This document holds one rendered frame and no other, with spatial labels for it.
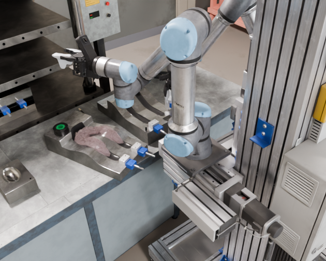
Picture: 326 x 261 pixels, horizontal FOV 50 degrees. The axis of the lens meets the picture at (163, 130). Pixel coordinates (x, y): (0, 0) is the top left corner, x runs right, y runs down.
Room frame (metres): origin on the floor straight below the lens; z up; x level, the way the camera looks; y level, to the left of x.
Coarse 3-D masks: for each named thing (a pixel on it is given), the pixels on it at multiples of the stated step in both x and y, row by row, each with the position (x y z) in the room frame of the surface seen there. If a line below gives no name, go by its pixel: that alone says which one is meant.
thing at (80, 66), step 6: (78, 54) 1.30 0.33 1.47; (78, 60) 1.26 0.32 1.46; (84, 60) 1.27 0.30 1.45; (96, 60) 1.24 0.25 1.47; (78, 66) 1.27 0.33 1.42; (84, 66) 1.26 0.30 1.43; (90, 66) 1.26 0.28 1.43; (72, 72) 1.27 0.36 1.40; (78, 72) 1.27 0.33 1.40; (84, 72) 1.26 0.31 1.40; (90, 72) 1.25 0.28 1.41; (96, 72) 1.23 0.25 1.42; (96, 78) 1.24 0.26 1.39
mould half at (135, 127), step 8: (144, 88) 1.91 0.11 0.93; (112, 96) 1.94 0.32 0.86; (144, 96) 1.85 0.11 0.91; (152, 96) 1.86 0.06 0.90; (104, 104) 1.85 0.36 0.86; (112, 104) 1.75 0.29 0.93; (136, 104) 1.78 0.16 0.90; (152, 104) 1.80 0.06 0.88; (160, 104) 1.80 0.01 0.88; (104, 112) 1.83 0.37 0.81; (112, 112) 1.76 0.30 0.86; (120, 112) 1.70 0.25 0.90; (128, 112) 1.71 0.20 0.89; (144, 112) 1.72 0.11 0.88; (152, 112) 1.71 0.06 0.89; (168, 112) 1.70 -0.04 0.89; (120, 120) 1.70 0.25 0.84; (128, 120) 1.64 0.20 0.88; (136, 120) 1.64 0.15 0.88; (160, 120) 1.62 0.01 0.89; (128, 128) 1.64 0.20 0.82; (136, 128) 1.58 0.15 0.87; (144, 128) 1.55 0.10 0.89; (136, 136) 1.59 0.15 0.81; (144, 136) 1.53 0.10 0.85; (152, 136) 1.53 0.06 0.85; (160, 136) 1.57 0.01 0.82
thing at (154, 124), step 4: (152, 120) 1.59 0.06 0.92; (156, 120) 1.59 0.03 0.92; (152, 124) 1.55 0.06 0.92; (156, 124) 1.56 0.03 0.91; (152, 128) 1.54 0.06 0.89; (156, 128) 1.53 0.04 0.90; (160, 128) 1.53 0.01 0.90; (156, 132) 1.52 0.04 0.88; (160, 132) 1.53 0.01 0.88; (164, 132) 1.51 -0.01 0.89
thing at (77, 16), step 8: (32, 0) 2.66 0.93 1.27; (72, 0) 2.13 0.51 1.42; (72, 8) 2.14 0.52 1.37; (80, 8) 2.15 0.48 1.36; (72, 16) 2.15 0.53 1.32; (80, 16) 2.14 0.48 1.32; (80, 24) 2.14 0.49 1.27; (80, 32) 2.13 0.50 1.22; (88, 80) 2.13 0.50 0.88; (88, 88) 2.12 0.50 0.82
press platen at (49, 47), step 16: (16, 48) 2.33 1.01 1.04; (32, 48) 2.32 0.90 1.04; (48, 48) 2.31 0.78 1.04; (0, 64) 2.09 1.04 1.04; (16, 64) 2.08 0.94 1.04; (32, 64) 2.07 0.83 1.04; (48, 64) 2.07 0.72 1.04; (0, 80) 1.88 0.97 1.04; (16, 80) 1.89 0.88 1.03; (32, 80) 1.95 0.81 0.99
